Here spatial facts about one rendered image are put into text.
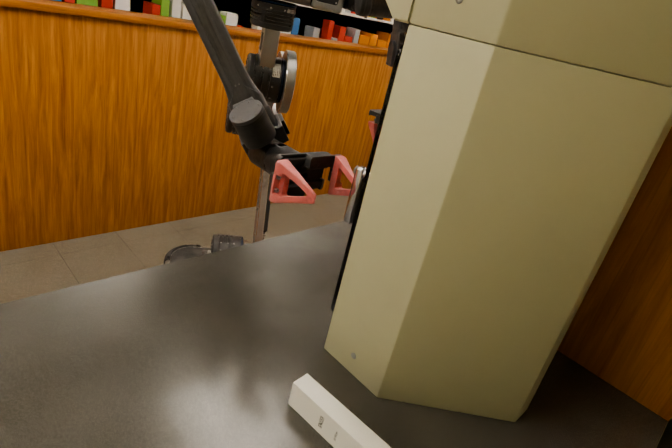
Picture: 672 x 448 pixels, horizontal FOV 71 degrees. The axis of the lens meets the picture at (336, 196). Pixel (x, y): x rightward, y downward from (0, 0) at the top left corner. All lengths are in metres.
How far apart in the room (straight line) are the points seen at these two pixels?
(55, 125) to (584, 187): 2.27
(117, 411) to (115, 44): 2.04
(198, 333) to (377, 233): 0.30
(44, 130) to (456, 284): 2.17
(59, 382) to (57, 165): 1.97
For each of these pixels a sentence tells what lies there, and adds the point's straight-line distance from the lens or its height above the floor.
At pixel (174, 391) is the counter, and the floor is 0.94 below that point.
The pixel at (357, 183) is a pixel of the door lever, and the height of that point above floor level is 1.19.
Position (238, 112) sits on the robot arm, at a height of 1.22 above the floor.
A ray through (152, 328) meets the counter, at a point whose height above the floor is 0.94.
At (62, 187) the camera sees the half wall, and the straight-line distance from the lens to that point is 2.64.
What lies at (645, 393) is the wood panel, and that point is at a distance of 0.94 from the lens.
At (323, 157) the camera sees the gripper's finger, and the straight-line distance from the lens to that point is 0.75.
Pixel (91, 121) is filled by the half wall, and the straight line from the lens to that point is 2.55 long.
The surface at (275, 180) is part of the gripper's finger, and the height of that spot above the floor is 1.16.
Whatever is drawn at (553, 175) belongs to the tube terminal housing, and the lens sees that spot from 0.56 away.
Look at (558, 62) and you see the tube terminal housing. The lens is 0.53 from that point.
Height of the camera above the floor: 1.42
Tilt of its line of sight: 23 degrees down
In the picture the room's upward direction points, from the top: 13 degrees clockwise
